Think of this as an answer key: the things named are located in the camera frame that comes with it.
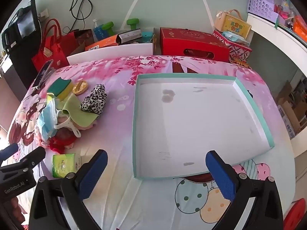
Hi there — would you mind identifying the red felt handbag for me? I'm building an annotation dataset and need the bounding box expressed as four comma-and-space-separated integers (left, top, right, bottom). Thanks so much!
32, 19, 70, 72

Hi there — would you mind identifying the blue drink bottle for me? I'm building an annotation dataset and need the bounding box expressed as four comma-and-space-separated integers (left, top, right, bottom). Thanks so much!
93, 19, 104, 41

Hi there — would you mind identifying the printed cartoon blanket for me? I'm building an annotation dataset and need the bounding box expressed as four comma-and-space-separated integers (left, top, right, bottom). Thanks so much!
8, 55, 295, 230

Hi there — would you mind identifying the black appliance with window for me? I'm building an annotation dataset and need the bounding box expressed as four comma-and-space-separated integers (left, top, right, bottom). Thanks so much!
1, 0, 39, 51

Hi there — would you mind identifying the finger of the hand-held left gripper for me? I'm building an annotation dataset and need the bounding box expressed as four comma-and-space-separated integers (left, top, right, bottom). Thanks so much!
0, 143, 19, 161
0, 146, 46, 173

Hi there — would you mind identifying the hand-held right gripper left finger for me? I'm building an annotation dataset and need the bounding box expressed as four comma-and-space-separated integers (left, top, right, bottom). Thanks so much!
29, 149, 108, 230

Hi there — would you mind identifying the round yellow disc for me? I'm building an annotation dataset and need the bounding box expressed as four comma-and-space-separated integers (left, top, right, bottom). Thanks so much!
72, 81, 90, 94

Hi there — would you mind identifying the red and white patterned box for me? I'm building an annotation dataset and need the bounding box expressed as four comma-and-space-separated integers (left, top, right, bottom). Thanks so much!
213, 30, 252, 64

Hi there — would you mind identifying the black cable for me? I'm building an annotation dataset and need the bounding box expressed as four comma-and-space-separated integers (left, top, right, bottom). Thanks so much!
69, 0, 93, 21

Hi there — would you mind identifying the black cabinet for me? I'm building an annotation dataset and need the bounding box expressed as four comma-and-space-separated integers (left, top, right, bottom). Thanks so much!
10, 36, 46, 94

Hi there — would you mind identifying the black and white spotted cloth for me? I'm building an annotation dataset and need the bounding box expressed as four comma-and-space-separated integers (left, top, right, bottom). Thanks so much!
79, 84, 108, 114

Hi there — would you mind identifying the white foam board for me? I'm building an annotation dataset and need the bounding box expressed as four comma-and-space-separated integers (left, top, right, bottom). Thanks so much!
67, 43, 154, 65

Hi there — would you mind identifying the green tissue packet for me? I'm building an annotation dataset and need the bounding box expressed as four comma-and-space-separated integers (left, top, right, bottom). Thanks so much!
52, 154, 82, 179

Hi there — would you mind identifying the white phone stand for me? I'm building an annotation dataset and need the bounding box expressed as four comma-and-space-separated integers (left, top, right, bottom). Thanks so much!
32, 68, 53, 92

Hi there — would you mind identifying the blue face mask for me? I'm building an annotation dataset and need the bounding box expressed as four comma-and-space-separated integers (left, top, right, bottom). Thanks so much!
36, 98, 60, 140

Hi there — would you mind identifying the white shelf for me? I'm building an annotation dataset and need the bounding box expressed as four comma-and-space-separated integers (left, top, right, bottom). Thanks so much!
247, 13, 307, 77

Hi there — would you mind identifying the purple perforated basket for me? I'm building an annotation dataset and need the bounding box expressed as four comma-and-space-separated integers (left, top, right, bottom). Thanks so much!
247, 0, 280, 22

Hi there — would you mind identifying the smartphone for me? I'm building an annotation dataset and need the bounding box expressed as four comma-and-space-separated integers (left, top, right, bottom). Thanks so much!
31, 59, 54, 89

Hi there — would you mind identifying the dark red paper bag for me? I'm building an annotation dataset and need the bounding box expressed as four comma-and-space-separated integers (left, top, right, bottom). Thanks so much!
60, 29, 95, 55

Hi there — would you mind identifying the red tape roll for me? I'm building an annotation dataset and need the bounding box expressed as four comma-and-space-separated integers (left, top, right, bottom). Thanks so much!
47, 93, 100, 127

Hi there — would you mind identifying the beige gift box with handle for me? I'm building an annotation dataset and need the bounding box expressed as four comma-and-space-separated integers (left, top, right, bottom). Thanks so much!
214, 10, 252, 39

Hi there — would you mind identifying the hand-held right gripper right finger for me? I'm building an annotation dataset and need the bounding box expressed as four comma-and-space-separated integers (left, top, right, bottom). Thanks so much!
205, 150, 285, 230

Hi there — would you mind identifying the red ring-shaped item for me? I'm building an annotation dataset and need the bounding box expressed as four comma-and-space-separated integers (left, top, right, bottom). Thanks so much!
48, 129, 76, 154

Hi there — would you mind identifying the white plastic clip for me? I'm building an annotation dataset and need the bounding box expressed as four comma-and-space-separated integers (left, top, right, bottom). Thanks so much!
54, 115, 82, 138

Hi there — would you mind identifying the red round stool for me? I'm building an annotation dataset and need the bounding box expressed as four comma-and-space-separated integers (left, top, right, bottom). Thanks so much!
283, 198, 307, 230

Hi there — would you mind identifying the teal-edged white box tray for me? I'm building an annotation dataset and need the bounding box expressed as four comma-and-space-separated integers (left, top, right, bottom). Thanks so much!
132, 74, 275, 180

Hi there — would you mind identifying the teal plastic container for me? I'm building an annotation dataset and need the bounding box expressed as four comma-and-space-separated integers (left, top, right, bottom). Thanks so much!
141, 31, 154, 44

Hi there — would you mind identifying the light blue wipes packet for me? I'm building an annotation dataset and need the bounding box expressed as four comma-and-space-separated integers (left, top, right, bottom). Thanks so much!
222, 31, 250, 45

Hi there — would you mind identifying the green and yellow sponge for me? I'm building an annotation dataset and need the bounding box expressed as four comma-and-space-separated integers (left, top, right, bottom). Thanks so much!
47, 78, 73, 101

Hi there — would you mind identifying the orange cardboard box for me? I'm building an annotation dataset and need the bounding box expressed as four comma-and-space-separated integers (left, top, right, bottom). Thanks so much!
85, 28, 142, 51

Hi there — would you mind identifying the red gift box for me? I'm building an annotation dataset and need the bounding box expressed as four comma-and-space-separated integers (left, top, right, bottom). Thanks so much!
159, 27, 230, 63

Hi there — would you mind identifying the white wall plug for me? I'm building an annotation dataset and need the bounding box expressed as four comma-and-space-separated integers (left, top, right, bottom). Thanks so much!
38, 8, 50, 20

